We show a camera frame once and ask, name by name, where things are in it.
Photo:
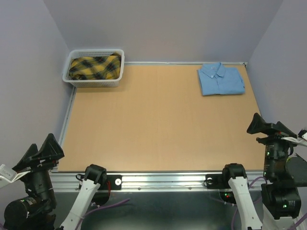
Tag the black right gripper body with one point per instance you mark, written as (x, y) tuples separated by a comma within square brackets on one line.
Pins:
[(276, 147)]

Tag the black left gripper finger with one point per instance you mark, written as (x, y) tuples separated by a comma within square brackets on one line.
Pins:
[(27, 157), (50, 149)]

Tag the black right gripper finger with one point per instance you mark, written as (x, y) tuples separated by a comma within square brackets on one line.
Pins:
[(258, 125), (282, 131)]

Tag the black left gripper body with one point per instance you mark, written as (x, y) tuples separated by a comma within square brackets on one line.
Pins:
[(40, 178)]

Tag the light blue long sleeve shirt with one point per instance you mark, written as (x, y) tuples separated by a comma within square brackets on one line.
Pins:
[(216, 79)]

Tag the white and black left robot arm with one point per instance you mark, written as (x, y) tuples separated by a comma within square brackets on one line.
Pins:
[(34, 212)]

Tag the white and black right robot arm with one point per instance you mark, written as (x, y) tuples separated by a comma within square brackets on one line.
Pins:
[(283, 172)]

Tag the white plastic basket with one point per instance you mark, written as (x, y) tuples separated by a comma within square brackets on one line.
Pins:
[(92, 53)]

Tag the yellow plaid shirt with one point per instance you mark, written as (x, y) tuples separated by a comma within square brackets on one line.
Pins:
[(95, 68)]

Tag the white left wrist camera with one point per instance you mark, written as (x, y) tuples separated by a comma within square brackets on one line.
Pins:
[(9, 176)]

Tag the aluminium mounting rail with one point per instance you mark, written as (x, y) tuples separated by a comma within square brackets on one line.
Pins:
[(142, 181)]

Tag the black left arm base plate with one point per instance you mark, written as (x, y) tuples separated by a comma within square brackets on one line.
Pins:
[(113, 183)]

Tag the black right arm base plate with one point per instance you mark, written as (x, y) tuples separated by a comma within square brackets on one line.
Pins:
[(216, 181)]

